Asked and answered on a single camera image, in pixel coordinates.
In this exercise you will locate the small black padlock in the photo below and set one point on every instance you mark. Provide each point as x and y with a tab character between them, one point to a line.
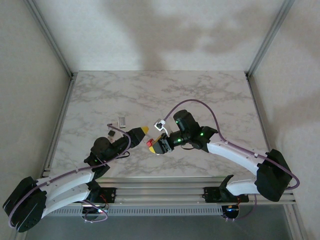
111	134

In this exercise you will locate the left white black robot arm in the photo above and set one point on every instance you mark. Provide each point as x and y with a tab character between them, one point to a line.
67	180

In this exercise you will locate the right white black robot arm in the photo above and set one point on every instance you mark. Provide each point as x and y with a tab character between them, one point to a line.
237	155

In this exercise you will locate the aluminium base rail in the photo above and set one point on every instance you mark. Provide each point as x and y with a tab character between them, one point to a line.
162	192

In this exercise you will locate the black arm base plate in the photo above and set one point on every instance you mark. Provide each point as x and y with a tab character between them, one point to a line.
110	193
210	195

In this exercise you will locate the aluminium table side rail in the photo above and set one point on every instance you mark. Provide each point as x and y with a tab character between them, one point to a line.
261	120
60	125

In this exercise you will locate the aluminium frame post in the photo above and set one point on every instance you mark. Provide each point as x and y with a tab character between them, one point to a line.
270	37
51	40

